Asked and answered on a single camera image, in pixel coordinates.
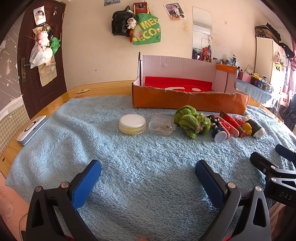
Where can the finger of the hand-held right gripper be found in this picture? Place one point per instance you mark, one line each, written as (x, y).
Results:
(263, 162)
(285, 151)

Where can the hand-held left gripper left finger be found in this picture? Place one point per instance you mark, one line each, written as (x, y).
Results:
(85, 185)

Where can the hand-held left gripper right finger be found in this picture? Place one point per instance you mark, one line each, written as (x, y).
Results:
(208, 183)

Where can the sushi roll toy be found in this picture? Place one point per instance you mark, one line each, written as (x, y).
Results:
(254, 127)

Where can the small yellow figure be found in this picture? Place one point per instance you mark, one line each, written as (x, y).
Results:
(247, 128)

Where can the small pink candy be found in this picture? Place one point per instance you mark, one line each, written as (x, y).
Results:
(239, 121)

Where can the pink plastic clip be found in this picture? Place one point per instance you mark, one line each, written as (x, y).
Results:
(227, 127)

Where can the red firecracker stick toy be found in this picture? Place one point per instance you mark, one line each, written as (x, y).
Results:
(231, 120)

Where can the black-haired doll figurine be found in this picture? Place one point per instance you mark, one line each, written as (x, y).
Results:
(217, 129)

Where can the green knitted toy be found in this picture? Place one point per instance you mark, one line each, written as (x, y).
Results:
(185, 112)
(196, 127)

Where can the small clear plastic box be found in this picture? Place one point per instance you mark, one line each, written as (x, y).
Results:
(161, 125)

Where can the white round lid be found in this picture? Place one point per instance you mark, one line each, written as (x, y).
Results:
(132, 122)

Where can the orange cardboard box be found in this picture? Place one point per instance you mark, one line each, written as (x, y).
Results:
(185, 102)

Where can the dark jacket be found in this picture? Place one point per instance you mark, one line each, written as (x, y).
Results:
(289, 113)

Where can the light blue fleece blanket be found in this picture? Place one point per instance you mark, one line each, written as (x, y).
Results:
(138, 162)

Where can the side table with grey cloth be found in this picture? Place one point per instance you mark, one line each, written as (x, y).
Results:
(254, 91)

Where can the clutter of bottles and jars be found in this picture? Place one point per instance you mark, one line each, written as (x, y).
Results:
(263, 82)

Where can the pink bedding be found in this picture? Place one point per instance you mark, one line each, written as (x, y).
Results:
(11, 204)

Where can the white portable device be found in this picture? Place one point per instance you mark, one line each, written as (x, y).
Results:
(31, 131)

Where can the pink storage box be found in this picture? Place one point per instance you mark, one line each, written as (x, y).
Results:
(244, 77)

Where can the small wooden tag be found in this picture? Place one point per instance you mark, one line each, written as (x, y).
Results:
(82, 90)

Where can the white wardrobe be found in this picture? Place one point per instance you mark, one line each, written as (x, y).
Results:
(263, 58)

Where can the black bag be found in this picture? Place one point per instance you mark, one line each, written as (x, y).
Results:
(286, 49)

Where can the dark brown door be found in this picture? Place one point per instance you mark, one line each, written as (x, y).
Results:
(30, 92)

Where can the beige hanging organizer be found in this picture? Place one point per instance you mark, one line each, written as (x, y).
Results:
(47, 74)

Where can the leopard print bag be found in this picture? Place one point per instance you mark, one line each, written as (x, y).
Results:
(266, 32)

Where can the pink rabbit plush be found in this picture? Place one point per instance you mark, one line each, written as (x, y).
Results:
(205, 54)

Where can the clear plastic bag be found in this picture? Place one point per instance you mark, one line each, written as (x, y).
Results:
(37, 56)

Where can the green hanging toy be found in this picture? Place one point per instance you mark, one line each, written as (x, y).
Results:
(55, 45)

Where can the pink plush toy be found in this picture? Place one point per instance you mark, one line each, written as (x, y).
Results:
(43, 38)

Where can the green tote bag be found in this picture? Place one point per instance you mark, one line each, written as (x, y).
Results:
(148, 32)

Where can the black backpack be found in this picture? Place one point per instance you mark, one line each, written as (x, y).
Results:
(119, 22)

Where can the paper picture on door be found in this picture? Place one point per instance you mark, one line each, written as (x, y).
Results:
(39, 16)

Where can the red framed picture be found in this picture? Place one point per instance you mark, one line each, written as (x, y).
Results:
(140, 8)

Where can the wall mirror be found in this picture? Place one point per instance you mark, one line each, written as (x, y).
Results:
(202, 18)

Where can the wall photo print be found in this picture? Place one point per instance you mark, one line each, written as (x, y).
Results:
(174, 10)

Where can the blue wall card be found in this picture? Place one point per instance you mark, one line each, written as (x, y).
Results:
(110, 2)

